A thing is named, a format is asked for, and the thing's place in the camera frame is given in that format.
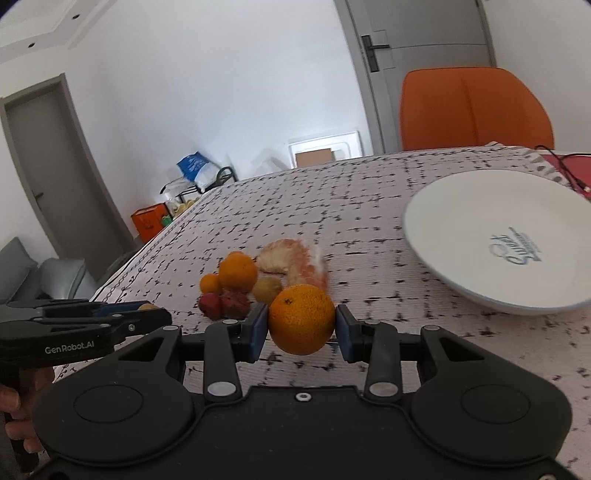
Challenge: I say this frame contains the dark red fruit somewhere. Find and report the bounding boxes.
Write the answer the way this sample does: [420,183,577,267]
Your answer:
[221,291,252,320]
[197,293,223,321]

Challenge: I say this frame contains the small tangerine front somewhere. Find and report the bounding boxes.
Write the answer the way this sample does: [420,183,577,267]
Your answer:
[199,273,223,295]

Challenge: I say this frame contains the yellow-brown round fruit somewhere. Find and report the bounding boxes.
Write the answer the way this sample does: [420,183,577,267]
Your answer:
[137,303,158,311]

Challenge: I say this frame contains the green-brown round fruit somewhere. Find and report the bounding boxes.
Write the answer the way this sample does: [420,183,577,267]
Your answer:
[252,277,283,306]

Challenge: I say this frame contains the medium orange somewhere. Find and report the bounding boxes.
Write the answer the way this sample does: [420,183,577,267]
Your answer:
[218,252,259,294]

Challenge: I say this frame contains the large orange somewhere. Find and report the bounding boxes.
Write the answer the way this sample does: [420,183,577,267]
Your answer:
[269,284,335,356]

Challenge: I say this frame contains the person's left hand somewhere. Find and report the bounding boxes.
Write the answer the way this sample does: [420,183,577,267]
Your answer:
[1,367,55,453]

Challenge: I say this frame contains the grey sofa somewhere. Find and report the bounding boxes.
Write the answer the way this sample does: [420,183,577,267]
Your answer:
[0,237,97,305]

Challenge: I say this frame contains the orange box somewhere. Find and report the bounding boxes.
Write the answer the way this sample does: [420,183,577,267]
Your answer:
[131,203,172,243]

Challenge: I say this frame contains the patterned white tablecloth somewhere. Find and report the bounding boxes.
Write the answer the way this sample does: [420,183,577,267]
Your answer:
[95,144,590,479]

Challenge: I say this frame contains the black metal rack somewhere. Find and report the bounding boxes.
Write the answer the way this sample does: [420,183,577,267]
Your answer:
[159,166,238,203]

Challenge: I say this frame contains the white ceramic plate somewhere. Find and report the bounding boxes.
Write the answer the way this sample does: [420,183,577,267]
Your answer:
[403,170,590,315]

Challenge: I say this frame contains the blue white plastic bag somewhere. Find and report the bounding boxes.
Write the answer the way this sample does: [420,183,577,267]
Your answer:
[176,152,221,192]

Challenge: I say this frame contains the grey door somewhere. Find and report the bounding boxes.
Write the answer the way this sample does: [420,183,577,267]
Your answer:
[335,0,496,154]
[1,74,134,282]

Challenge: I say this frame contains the brown cardboard piece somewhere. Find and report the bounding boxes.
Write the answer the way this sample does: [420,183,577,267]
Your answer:
[295,148,334,168]

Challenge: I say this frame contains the white foam packaging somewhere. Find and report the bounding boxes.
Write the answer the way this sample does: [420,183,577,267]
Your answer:
[288,131,363,167]

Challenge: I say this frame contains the orange chair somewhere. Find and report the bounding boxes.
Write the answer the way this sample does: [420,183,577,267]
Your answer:
[399,67,555,151]

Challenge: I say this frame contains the red orange table mat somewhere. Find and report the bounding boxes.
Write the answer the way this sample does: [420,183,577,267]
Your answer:
[542,152,590,197]

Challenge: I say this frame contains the black cable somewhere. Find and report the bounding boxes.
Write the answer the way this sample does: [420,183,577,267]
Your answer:
[534,144,591,195]

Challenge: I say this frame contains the black door handle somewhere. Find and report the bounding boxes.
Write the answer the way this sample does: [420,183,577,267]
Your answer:
[361,35,391,73]

